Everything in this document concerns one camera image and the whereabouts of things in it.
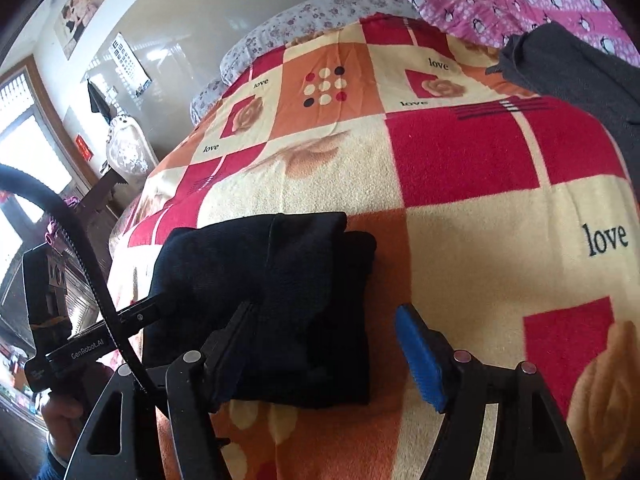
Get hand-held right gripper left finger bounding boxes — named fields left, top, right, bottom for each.
left=62, top=301, right=258, bottom=480

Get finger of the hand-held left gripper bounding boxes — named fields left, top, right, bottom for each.
left=105, top=292, right=167, bottom=339

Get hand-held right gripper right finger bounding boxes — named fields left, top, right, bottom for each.
left=394, top=303, right=586, bottom=480

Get black pants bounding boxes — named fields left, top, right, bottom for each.
left=142, top=211, right=378, bottom=407

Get person's left forearm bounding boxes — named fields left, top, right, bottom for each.
left=32, top=440, right=76, bottom=480

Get person's left hand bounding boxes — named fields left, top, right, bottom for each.
left=40, top=392, right=88, bottom=466

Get dark wooden desk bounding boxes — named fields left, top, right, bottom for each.
left=65, top=167, right=131, bottom=321

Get printed blanket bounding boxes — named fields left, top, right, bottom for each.
left=107, top=15, right=640, bottom=480

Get white ornate chair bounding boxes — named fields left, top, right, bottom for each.
left=102, top=114, right=161, bottom=178

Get wooden framed window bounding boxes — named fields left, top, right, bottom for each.
left=0, top=55, right=98, bottom=221

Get hanging dark cloth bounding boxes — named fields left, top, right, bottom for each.
left=87, top=79, right=113, bottom=123

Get dark grey garment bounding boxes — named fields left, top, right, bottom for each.
left=485, top=22, right=640, bottom=186

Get pink penguin quilt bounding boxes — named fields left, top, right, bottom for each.
left=382, top=0, right=633, bottom=68

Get black cable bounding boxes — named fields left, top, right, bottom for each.
left=0, top=164, right=151, bottom=396

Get wall calendar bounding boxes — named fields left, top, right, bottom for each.
left=85, top=32, right=153, bottom=98

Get wall poster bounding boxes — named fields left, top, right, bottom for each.
left=52, top=0, right=108, bottom=61

